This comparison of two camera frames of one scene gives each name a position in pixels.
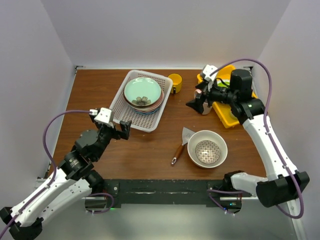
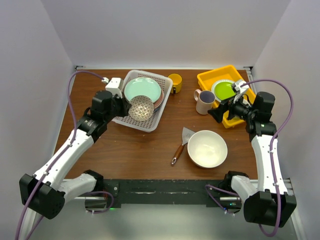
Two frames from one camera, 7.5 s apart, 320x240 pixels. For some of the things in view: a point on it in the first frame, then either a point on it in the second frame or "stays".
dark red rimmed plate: [137, 106] -> [124, 95]
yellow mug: [177, 83] stays
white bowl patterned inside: [207, 135] stays
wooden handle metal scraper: [186, 134] stays
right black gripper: [197, 104] -> [218, 113]
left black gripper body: [106, 133] -> [119, 107]
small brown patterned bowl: [207, 152] -> [142, 108]
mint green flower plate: [142, 91] stays
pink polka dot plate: [146, 111] -> [158, 102]
